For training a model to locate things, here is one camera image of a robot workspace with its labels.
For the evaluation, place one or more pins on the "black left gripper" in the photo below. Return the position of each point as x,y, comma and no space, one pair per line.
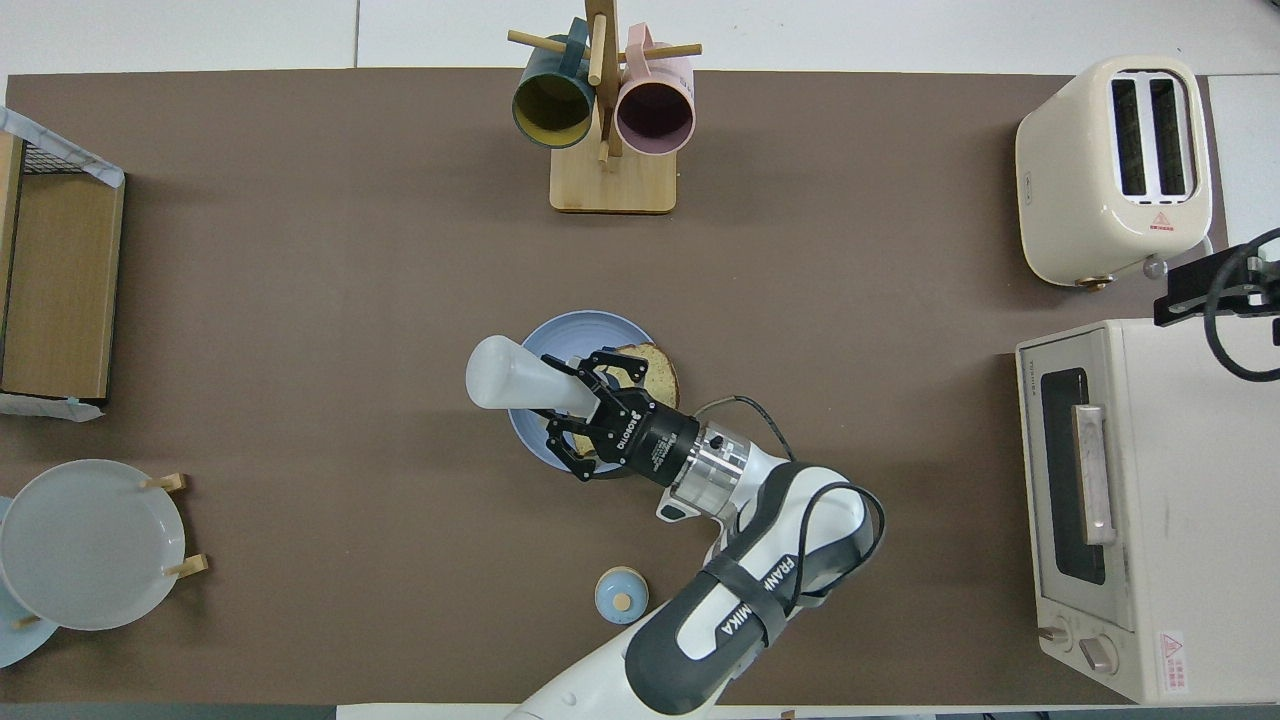
640,435

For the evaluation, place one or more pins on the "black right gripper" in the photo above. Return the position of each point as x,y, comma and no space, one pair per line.
1270,278

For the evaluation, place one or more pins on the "toasted bread slice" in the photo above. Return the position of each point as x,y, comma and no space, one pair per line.
660,375

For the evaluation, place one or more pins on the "white bottle dark blue cap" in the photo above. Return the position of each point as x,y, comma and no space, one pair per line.
510,375

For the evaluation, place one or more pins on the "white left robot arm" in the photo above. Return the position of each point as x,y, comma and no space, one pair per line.
720,610

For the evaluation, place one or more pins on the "blue round plate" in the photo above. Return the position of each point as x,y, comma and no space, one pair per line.
570,330

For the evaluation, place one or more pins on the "grey round plate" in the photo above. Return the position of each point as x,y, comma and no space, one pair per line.
80,545

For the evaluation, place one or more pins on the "cream two-slot toaster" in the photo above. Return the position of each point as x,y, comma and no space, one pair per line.
1090,190

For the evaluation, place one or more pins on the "small blue bell wooden knob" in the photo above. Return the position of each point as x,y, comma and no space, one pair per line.
620,592

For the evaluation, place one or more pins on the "wooden mug rack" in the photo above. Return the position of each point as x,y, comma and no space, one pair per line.
612,185

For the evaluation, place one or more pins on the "white toaster oven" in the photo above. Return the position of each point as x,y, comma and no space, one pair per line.
1190,520

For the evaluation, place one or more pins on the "pink mug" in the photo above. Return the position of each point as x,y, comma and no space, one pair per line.
655,115

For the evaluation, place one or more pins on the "teal mug yellow inside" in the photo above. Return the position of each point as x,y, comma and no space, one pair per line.
553,110

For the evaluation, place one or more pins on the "brown table mat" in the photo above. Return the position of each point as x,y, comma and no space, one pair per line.
300,300

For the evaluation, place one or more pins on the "pale cloth strip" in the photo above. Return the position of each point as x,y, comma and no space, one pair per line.
40,407

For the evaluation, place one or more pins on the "white patterned cloth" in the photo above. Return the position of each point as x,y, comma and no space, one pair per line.
60,150

